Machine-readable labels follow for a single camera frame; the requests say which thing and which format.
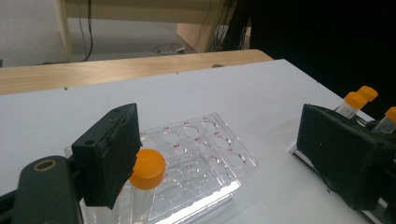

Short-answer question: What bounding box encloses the clear tube with orange cap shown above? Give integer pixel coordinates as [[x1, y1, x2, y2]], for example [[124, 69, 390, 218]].
[[372, 105, 396, 134], [335, 91, 369, 119], [129, 148, 166, 224], [356, 85, 379, 103]]

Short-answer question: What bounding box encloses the clear acrylic tube rack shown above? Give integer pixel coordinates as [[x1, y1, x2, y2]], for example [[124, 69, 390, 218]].
[[64, 112, 260, 224]]

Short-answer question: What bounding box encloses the bundle of black cables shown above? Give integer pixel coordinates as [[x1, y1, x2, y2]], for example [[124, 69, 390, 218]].
[[211, 0, 251, 52]]

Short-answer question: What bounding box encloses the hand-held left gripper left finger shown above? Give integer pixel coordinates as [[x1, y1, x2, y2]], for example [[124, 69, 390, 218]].
[[71, 103, 143, 209]]

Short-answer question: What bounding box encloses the white table board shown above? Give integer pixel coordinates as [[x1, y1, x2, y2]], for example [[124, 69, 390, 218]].
[[0, 59, 376, 224]]

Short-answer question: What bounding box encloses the white cable with plug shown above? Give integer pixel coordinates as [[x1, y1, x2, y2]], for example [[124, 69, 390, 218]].
[[152, 42, 187, 54]]

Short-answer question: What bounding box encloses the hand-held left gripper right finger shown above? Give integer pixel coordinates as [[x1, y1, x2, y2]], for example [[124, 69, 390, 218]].
[[295, 104, 396, 210]]

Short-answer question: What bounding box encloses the black hanging cable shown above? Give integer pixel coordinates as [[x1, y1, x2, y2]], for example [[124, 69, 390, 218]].
[[77, 0, 94, 63]]

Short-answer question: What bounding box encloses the beige wooden furniture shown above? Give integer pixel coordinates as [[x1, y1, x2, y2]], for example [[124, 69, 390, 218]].
[[54, 0, 250, 63]]

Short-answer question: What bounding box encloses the wooden table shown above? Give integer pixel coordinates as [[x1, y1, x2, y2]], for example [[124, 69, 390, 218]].
[[0, 49, 275, 96]]

